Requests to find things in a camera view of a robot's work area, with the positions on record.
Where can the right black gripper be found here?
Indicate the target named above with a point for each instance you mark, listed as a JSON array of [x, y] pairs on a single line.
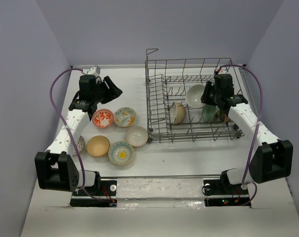
[[205, 97]]

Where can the mint green bowl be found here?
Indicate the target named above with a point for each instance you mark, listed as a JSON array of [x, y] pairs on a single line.
[[210, 113]]

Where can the small patterned bowl under arm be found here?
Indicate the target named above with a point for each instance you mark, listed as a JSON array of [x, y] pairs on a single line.
[[80, 144]]

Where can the teal bowl with yellow centre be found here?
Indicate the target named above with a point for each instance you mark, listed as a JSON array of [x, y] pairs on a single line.
[[121, 153]]

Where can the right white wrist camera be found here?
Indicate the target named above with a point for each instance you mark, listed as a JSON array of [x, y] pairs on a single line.
[[220, 70]]

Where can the leaf and flower pattern bowl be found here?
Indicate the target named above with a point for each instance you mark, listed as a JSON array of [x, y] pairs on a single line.
[[125, 117]]

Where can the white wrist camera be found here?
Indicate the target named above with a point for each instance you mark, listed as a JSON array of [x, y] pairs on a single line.
[[220, 70], [95, 70]]

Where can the plain white bowl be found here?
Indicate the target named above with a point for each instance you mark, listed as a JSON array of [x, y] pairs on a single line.
[[193, 96]]

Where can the white bowl with patterned outside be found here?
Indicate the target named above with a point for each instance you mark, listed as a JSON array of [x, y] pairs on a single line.
[[137, 136]]

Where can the brown glazed bowl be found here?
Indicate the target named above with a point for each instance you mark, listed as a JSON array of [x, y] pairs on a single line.
[[224, 117]]

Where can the orange coral pattern bowl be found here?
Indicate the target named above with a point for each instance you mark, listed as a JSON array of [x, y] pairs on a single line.
[[102, 118]]

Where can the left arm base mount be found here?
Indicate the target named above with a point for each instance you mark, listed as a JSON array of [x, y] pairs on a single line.
[[101, 192]]

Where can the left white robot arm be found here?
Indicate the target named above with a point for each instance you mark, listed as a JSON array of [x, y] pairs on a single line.
[[55, 167]]

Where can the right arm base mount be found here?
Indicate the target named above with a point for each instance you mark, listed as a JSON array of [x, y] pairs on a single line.
[[226, 190]]

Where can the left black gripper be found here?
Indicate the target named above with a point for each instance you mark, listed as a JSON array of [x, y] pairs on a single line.
[[113, 93]]

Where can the grey wire dish rack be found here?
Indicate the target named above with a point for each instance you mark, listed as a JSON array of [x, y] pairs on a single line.
[[167, 81]]

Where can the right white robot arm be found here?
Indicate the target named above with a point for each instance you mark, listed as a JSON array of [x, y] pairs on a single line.
[[269, 157]]

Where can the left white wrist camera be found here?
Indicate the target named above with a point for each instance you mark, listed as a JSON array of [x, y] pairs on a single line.
[[95, 70]]

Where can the tan orange bowl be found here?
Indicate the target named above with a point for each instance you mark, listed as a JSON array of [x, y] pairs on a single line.
[[98, 146]]

